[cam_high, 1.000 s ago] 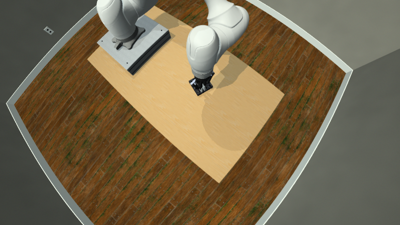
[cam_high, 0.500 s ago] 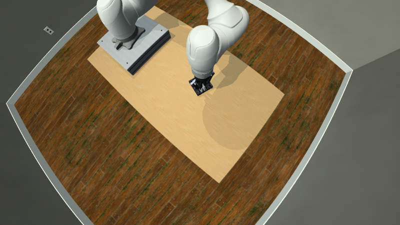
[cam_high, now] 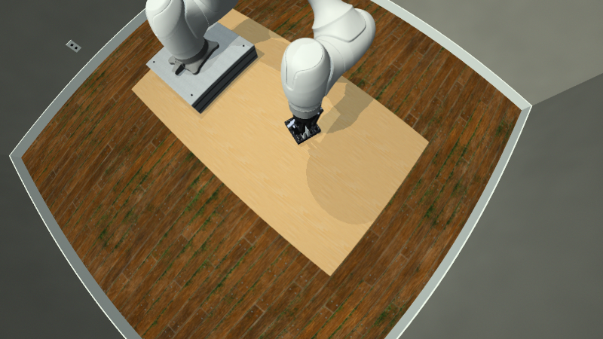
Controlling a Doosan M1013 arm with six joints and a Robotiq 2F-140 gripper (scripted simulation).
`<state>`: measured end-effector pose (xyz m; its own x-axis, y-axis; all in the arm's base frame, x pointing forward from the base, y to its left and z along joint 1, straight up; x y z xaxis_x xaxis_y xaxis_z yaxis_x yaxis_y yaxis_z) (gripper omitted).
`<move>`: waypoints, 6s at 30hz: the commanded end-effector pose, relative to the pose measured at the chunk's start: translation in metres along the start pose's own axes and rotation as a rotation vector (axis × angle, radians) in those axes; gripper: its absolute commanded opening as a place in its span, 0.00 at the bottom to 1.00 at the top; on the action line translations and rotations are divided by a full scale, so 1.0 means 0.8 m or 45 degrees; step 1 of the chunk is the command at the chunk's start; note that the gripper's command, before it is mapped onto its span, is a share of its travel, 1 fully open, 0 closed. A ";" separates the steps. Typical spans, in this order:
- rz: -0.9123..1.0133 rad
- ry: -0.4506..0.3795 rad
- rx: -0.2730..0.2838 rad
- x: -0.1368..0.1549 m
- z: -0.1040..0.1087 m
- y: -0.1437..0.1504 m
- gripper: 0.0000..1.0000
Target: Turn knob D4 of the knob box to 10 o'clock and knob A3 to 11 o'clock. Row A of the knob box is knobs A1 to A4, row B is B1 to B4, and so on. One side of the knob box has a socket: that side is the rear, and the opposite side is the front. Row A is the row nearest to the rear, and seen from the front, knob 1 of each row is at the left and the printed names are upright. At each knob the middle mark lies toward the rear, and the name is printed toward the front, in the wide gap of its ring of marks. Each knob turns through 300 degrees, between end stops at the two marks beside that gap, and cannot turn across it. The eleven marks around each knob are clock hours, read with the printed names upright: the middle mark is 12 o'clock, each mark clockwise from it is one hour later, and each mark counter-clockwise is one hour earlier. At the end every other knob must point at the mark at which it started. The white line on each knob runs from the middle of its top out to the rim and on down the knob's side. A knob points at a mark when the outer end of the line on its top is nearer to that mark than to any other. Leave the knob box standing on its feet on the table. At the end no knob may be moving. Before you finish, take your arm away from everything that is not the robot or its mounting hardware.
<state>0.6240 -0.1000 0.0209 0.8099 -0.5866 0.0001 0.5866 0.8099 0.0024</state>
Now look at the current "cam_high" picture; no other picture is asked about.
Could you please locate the black knob box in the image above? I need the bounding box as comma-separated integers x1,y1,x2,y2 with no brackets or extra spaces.
284,118,321,145

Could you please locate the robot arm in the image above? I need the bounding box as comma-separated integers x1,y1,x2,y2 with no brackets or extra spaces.
145,0,376,119

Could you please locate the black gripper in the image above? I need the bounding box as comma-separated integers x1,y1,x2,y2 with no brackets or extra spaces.
286,107,324,139

